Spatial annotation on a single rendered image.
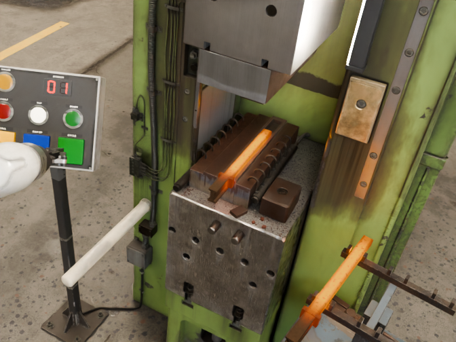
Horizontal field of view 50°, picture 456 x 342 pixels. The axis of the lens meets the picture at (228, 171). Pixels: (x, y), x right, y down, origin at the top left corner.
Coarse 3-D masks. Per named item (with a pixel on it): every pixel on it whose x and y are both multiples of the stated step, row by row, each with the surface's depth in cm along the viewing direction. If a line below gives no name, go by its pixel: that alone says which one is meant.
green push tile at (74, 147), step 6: (60, 138) 144; (66, 138) 144; (72, 138) 144; (60, 144) 144; (66, 144) 144; (72, 144) 144; (78, 144) 144; (84, 144) 145; (66, 150) 144; (72, 150) 144; (78, 150) 144; (72, 156) 145; (78, 156) 145; (66, 162) 145; (72, 162) 145; (78, 162) 145
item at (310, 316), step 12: (360, 240) 138; (372, 240) 138; (360, 252) 134; (348, 264) 130; (336, 276) 126; (324, 288) 122; (336, 288) 123; (324, 300) 120; (312, 312) 115; (300, 324) 113; (312, 324) 116; (288, 336) 110; (300, 336) 110
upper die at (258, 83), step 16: (208, 48) 127; (208, 64) 127; (224, 64) 125; (240, 64) 123; (208, 80) 130; (224, 80) 128; (240, 80) 125; (256, 80) 123; (272, 80) 124; (256, 96) 126; (272, 96) 129
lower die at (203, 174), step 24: (240, 120) 175; (264, 120) 175; (216, 144) 161; (240, 144) 161; (264, 144) 161; (288, 144) 168; (192, 168) 149; (216, 168) 149; (264, 168) 151; (240, 192) 145
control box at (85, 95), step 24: (0, 72) 142; (24, 72) 142; (48, 72) 142; (0, 96) 143; (24, 96) 143; (48, 96) 143; (72, 96) 143; (96, 96) 143; (0, 120) 143; (24, 120) 144; (48, 120) 144; (96, 120) 144; (96, 144) 147; (72, 168) 146; (96, 168) 150
